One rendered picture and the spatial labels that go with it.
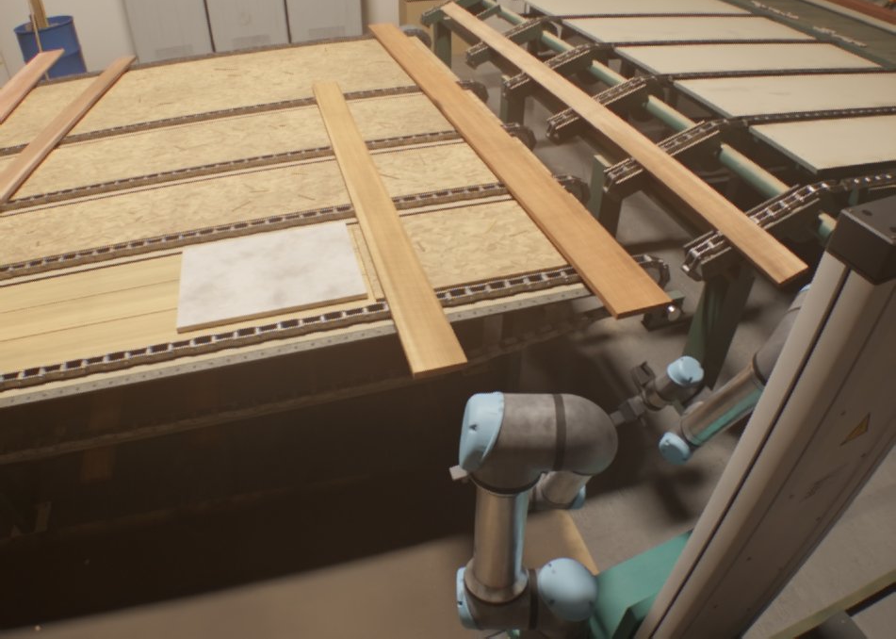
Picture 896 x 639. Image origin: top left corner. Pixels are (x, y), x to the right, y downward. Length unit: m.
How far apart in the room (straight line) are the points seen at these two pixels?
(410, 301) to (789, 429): 1.35
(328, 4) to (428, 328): 5.64
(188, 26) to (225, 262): 5.06
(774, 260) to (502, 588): 1.49
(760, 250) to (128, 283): 2.20
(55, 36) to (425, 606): 6.09
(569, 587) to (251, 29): 6.52
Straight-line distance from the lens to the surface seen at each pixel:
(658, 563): 1.54
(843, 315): 0.63
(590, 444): 0.91
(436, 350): 1.70
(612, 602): 1.47
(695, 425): 1.39
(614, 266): 2.08
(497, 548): 1.07
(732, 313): 2.53
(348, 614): 2.23
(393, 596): 2.24
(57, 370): 2.02
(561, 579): 1.22
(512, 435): 0.88
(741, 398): 1.29
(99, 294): 2.34
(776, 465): 0.76
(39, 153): 3.57
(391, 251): 2.09
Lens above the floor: 2.03
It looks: 39 degrees down
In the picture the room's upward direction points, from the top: straight up
